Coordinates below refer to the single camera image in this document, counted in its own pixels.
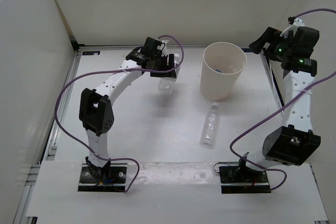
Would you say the purple cable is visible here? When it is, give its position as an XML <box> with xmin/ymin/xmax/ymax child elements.
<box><xmin>54</xmin><ymin>34</ymin><xmax>184</xmax><ymax>193</ymax></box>
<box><xmin>229</xmin><ymin>8</ymin><xmax>336</xmax><ymax>190</ymax></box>

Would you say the clear unlabeled plastic bottle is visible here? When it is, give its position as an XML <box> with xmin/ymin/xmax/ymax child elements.
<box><xmin>200</xmin><ymin>102</ymin><xmax>219</xmax><ymax>148</ymax></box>

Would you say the black XDOF label left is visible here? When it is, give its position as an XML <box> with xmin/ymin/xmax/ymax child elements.
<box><xmin>82</xmin><ymin>51</ymin><xmax>100</xmax><ymax>56</ymax></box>

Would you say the aluminium table frame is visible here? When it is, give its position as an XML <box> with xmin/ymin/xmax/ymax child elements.
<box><xmin>13</xmin><ymin>35</ymin><xmax>330</xmax><ymax>224</ymax></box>

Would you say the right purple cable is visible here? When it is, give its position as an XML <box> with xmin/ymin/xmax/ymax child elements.
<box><xmin>229</xmin><ymin>8</ymin><xmax>336</xmax><ymax>190</ymax></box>

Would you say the white round bin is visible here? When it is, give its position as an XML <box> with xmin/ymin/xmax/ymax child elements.
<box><xmin>200</xmin><ymin>42</ymin><xmax>247</xmax><ymax>101</ymax></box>

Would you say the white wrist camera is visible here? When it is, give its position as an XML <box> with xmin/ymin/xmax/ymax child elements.
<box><xmin>280</xmin><ymin>16</ymin><xmax>305</xmax><ymax>38</ymax></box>
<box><xmin>159</xmin><ymin>40</ymin><xmax>169</xmax><ymax>55</ymax></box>

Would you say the black xdof label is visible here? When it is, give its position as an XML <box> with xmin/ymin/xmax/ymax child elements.
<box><xmin>82</xmin><ymin>51</ymin><xmax>100</xmax><ymax>56</ymax></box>
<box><xmin>242</xmin><ymin>48</ymin><xmax>252</xmax><ymax>52</ymax></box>

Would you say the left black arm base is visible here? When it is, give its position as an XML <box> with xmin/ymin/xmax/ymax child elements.
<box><xmin>78</xmin><ymin>163</ymin><xmax>128</xmax><ymax>193</ymax></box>

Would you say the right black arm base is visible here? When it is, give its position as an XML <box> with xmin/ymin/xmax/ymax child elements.
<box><xmin>219</xmin><ymin>166</ymin><xmax>271</xmax><ymax>194</ymax></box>

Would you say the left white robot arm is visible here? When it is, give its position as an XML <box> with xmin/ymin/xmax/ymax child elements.
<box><xmin>79</xmin><ymin>37</ymin><xmax>181</xmax><ymax>182</ymax></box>

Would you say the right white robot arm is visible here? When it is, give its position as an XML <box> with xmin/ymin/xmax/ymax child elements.
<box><xmin>236</xmin><ymin>25</ymin><xmax>321</xmax><ymax>182</ymax></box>

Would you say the black XDOF label right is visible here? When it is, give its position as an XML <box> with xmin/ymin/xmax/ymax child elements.
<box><xmin>242</xmin><ymin>48</ymin><xmax>252</xmax><ymax>52</ymax></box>

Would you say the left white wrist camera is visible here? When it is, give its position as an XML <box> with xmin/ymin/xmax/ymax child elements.
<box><xmin>159</xmin><ymin>40</ymin><xmax>169</xmax><ymax>55</ymax></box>

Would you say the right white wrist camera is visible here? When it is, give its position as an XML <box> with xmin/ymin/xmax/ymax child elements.
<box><xmin>280</xmin><ymin>16</ymin><xmax>305</xmax><ymax>38</ymax></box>

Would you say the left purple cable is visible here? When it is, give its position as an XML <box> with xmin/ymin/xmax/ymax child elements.
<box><xmin>54</xmin><ymin>34</ymin><xmax>184</xmax><ymax>193</ymax></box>

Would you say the clear bottle green white label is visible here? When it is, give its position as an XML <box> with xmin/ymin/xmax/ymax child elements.
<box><xmin>158</xmin><ymin>54</ymin><xmax>181</xmax><ymax>94</ymax></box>

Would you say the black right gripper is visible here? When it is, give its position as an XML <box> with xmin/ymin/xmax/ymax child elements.
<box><xmin>249</xmin><ymin>27</ymin><xmax>294</xmax><ymax>62</ymax></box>

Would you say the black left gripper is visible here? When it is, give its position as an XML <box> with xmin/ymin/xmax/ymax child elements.
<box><xmin>150</xmin><ymin>54</ymin><xmax>176</xmax><ymax>79</ymax></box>

